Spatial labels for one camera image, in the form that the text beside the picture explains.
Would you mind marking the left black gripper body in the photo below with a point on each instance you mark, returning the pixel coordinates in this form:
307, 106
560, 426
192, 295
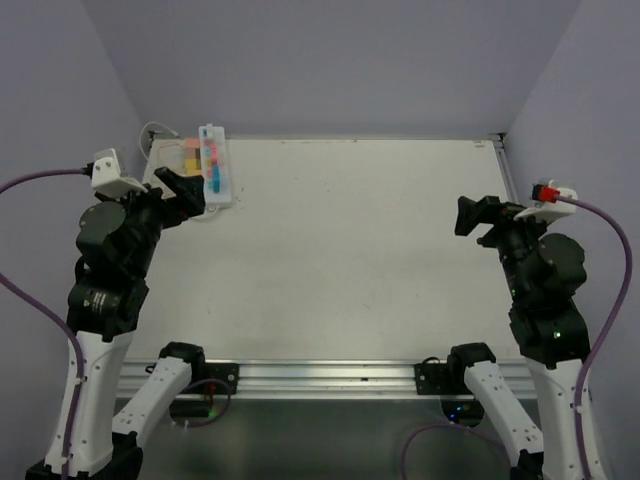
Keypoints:
150, 211

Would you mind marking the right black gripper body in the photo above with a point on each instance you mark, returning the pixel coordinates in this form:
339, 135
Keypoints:
512, 238

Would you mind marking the blue plug adapter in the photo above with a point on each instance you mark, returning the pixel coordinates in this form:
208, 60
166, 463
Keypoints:
216, 179

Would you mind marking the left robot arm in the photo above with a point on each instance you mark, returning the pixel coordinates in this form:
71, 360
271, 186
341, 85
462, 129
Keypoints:
116, 241

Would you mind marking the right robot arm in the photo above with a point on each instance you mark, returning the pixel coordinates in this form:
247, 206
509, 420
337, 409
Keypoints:
543, 271

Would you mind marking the yellow olive USB charger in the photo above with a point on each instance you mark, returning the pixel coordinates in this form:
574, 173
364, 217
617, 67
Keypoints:
192, 164

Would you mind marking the beige brown USB charger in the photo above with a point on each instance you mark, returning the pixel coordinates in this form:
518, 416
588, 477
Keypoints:
192, 154

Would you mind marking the salmon pink USB charger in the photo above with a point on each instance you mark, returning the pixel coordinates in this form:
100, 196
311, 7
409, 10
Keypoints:
192, 143

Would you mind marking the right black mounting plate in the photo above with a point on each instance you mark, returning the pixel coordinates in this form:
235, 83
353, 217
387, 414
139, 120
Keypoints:
432, 376

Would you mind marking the black mounting plate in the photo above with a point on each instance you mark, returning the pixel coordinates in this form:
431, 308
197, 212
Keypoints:
220, 377
432, 376

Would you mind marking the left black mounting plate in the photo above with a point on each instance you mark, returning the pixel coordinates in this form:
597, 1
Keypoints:
220, 377

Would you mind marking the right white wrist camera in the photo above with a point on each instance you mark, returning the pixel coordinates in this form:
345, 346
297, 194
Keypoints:
546, 208

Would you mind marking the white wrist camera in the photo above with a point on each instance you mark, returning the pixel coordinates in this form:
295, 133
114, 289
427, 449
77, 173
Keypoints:
546, 208
107, 177

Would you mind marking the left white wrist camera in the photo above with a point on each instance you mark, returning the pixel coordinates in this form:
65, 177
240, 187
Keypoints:
107, 177

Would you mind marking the right side aluminium rail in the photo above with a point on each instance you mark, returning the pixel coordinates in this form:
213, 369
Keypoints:
498, 141

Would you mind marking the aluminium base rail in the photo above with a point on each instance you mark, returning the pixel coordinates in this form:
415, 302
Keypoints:
322, 379

